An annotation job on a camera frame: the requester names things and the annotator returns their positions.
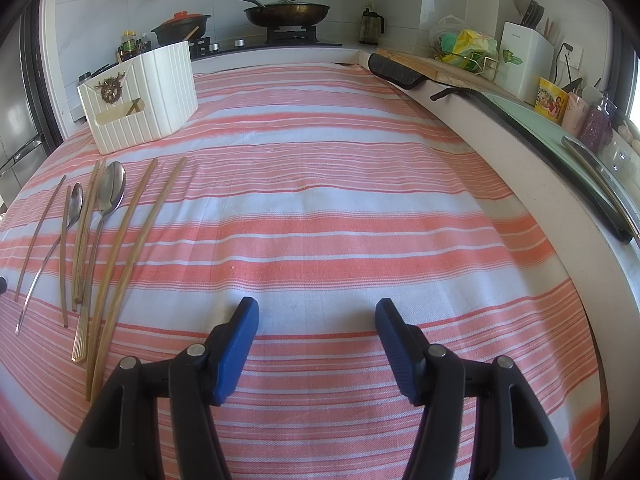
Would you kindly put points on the white ribbed utensil holder box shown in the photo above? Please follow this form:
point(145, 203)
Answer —
point(165, 90)

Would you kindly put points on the large steel spoon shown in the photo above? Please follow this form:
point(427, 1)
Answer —
point(111, 190)

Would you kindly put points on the white wall socket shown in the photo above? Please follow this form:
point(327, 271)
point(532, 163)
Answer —
point(571, 56)

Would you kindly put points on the black gas stove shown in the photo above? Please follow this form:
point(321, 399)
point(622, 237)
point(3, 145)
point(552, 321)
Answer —
point(295, 36)

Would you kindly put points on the bunch of wooden chopsticks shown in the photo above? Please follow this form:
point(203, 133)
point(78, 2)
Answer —
point(85, 237)

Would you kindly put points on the dark glass pitcher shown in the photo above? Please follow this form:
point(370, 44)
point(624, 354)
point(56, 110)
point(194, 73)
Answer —
point(370, 27)

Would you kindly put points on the small steel spoon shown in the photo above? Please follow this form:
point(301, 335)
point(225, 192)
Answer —
point(75, 205)

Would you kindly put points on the plastic bags of groceries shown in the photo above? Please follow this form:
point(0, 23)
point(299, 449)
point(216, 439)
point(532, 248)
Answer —
point(467, 42)

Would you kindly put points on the steel refrigerator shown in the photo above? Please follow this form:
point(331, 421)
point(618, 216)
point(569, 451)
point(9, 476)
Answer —
point(20, 110)

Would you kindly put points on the yellow snack packet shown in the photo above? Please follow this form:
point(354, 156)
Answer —
point(550, 100)

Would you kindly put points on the dark sauce bottle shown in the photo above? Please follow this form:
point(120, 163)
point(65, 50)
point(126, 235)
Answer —
point(145, 42)

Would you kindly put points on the wooden cutting board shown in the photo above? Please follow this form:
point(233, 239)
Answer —
point(445, 70)

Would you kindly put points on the dark wooden chopstick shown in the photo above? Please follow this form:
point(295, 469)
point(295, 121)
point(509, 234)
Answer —
point(133, 106)

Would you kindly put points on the pink white striped tablecloth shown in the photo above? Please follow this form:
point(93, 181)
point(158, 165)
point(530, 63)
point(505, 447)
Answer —
point(320, 220)

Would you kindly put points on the yellow-capped sauce bottle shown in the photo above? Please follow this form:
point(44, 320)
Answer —
point(129, 45)

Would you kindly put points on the black clay pot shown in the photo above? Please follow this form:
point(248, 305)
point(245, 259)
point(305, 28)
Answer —
point(177, 32)

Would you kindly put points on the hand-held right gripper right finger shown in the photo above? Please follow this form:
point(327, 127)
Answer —
point(400, 357)

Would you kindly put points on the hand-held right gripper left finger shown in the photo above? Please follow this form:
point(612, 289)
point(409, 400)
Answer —
point(235, 355)

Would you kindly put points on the glass wok lid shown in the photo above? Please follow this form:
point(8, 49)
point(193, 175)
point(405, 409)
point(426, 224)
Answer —
point(290, 5)

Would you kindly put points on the dark grey mat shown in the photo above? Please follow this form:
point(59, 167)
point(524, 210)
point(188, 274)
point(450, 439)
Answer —
point(397, 71)

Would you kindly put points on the black wok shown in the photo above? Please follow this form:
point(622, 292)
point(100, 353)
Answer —
point(285, 17)

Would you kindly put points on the white knife block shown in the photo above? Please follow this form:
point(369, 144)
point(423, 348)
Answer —
point(525, 60)

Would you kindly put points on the pink cup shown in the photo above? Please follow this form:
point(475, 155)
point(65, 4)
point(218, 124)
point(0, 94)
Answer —
point(574, 115)

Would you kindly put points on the black-rimmed glass board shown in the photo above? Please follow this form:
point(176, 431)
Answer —
point(545, 130)

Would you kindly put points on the red pot lid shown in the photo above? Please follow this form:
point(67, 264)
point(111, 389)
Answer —
point(190, 15)

